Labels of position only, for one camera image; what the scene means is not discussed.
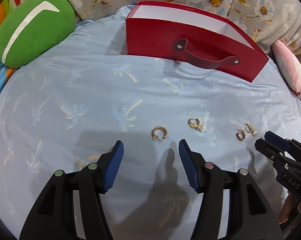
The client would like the plain gold hoop earring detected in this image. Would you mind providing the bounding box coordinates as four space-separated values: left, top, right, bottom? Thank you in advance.
151 126 168 142

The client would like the gold pearl charm earring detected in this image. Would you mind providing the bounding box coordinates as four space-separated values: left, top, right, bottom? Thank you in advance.
245 122 258 137

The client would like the red gift box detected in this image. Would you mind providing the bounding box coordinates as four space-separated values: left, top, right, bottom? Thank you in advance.
126 1 269 82

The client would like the light blue palm-print sheet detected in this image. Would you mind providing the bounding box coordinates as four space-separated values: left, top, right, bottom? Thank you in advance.
0 6 301 239

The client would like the gold hoop pearl-drop earring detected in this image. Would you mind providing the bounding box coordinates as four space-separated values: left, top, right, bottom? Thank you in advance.
188 118 206 133

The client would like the pink plush toy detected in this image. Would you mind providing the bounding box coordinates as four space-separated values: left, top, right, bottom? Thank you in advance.
271 40 301 101

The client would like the right hand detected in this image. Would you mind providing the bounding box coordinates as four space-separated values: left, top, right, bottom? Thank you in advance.
278 192 301 224

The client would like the small gold huggie earring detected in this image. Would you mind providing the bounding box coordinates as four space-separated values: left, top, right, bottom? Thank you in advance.
236 128 246 141

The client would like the red box strap handle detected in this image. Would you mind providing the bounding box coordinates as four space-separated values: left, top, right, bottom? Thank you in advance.
172 38 240 69

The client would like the green plush pillow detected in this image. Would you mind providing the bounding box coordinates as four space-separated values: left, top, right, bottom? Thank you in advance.
0 0 75 68

